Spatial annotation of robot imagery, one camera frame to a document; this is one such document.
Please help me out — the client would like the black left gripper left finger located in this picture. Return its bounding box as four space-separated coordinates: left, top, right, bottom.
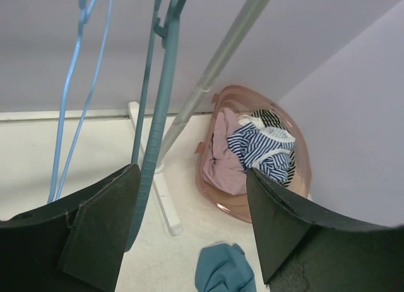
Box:
1 165 140 291

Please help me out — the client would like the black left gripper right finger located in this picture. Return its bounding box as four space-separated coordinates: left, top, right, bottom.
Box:
247 170 403 291

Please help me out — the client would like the teal tank top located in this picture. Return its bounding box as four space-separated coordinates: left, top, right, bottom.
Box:
194 243 257 292

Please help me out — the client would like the teal plastic hanger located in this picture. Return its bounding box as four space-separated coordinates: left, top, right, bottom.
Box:
125 0 187 252

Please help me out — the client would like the blue white striped garment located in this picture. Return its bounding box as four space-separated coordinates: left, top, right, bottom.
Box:
227 115 295 186

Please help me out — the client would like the pale pink garment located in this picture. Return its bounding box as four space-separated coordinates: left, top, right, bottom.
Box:
203 108 246 196

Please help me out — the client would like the black white striped garment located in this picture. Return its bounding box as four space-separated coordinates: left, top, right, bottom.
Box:
251 109 295 187

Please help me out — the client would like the pink plastic laundry basket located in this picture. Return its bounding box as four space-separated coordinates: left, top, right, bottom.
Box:
196 85 312 222

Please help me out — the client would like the white clothes rack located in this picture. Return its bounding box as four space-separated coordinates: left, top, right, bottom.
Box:
126 0 283 236

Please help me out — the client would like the light blue wire hanger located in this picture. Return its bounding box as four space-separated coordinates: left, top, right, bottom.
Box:
47 0 116 204

